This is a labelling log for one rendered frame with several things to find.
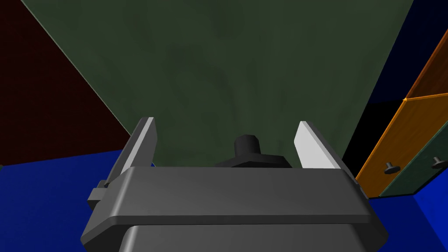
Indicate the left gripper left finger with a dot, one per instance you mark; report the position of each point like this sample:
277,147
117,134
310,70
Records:
141,147

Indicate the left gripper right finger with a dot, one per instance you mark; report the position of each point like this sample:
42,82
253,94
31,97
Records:
311,154

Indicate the black round knob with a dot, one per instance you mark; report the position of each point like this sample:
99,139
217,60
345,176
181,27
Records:
247,148

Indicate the small black knob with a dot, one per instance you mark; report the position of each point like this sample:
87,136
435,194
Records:
438,163
392,168

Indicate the orange cupboard door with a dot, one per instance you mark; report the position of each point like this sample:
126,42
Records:
406,133

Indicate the dark green cupboard door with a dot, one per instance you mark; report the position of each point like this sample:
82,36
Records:
224,70

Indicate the orange wooden cupboard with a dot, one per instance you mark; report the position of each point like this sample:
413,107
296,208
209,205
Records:
432,77

